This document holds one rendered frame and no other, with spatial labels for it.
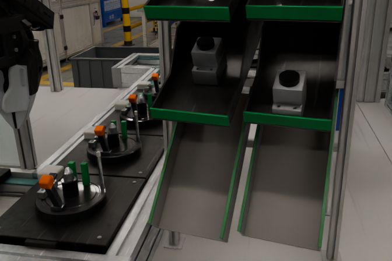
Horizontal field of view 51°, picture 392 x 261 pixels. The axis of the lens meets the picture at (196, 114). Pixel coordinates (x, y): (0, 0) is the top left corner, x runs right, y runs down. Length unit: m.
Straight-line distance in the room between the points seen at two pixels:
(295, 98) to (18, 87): 0.38
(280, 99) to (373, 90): 1.26
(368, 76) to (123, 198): 1.25
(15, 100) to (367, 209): 0.83
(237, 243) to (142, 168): 0.28
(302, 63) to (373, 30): 1.07
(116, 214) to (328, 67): 0.48
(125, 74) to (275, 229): 1.44
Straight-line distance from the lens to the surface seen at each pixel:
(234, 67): 0.75
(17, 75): 0.58
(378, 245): 0.99
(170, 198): 0.76
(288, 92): 0.62
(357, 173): 1.26
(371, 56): 1.83
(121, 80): 2.05
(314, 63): 0.76
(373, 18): 1.81
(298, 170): 0.76
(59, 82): 2.08
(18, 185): 1.08
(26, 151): 1.08
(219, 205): 0.74
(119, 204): 0.87
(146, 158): 1.05
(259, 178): 0.76
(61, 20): 6.70
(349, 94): 0.76
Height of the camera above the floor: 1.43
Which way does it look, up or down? 20 degrees down
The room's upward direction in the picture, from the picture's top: 1 degrees counter-clockwise
